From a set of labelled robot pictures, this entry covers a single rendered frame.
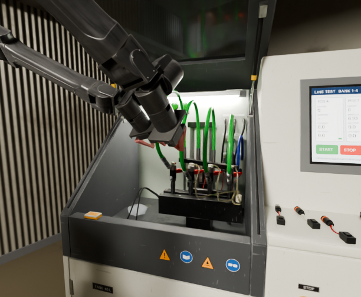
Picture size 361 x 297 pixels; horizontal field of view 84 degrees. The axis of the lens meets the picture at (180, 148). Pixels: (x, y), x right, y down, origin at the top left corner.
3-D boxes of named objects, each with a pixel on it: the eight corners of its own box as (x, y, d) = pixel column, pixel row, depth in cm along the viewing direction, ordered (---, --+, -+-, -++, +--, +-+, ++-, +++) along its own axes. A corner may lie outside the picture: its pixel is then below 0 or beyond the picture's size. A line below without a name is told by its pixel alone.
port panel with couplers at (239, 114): (219, 167, 106) (220, 107, 103) (219, 166, 110) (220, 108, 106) (245, 168, 103) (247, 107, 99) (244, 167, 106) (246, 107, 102)
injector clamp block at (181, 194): (158, 228, 87) (158, 194, 85) (166, 218, 96) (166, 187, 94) (240, 241, 78) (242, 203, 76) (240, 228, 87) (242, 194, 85)
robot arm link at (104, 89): (98, 111, 63) (95, 89, 56) (116, 88, 70) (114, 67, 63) (134, 124, 63) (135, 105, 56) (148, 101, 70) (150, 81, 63)
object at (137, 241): (71, 257, 74) (68, 216, 72) (79, 250, 78) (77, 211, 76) (249, 296, 57) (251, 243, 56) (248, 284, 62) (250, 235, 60)
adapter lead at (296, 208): (320, 230, 57) (321, 223, 57) (312, 229, 57) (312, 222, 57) (299, 211, 69) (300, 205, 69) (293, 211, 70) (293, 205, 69)
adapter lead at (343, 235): (355, 244, 50) (357, 237, 50) (346, 244, 50) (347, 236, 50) (327, 221, 62) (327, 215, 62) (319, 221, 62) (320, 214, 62)
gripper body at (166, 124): (189, 115, 50) (178, 90, 45) (173, 146, 45) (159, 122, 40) (167, 115, 54) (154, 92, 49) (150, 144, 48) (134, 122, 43)
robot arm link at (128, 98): (110, 106, 58) (124, 103, 55) (121, 92, 62) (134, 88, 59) (125, 124, 63) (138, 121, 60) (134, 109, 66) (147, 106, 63)
